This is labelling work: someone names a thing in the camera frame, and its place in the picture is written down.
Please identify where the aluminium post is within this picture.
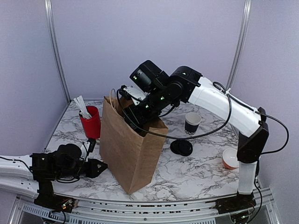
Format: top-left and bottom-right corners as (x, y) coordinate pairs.
(226, 0), (252, 89)
(44, 0), (71, 104)

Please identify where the stack of black lids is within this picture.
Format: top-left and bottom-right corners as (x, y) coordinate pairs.
(170, 140), (193, 156)

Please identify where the brown paper bag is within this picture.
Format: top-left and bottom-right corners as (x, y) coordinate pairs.
(100, 96), (168, 194)

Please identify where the right aluminium post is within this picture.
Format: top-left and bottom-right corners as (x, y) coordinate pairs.
(226, 0), (252, 89)

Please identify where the orange white bowl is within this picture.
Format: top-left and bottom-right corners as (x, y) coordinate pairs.
(222, 148), (239, 170)

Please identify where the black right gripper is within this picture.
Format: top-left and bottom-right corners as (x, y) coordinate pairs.
(121, 87), (171, 130)

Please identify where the white wrapped straw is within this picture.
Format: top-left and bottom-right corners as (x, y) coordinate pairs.
(78, 95), (91, 119)
(73, 97), (86, 119)

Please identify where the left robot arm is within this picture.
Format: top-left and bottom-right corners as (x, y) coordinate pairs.
(0, 140), (107, 213)

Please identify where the red cylindrical holder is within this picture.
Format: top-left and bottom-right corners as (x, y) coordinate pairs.
(80, 105), (101, 139)

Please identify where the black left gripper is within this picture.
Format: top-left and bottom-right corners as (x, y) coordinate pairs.
(57, 159), (108, 179)

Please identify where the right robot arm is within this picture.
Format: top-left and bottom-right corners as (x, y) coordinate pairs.
(116, 60), (269, 214)

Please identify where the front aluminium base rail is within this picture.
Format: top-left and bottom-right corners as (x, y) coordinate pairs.
(9, 188), (281, 224)

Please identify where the left aluminium post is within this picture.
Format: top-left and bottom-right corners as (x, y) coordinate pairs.
(44, 0), (71, 104)

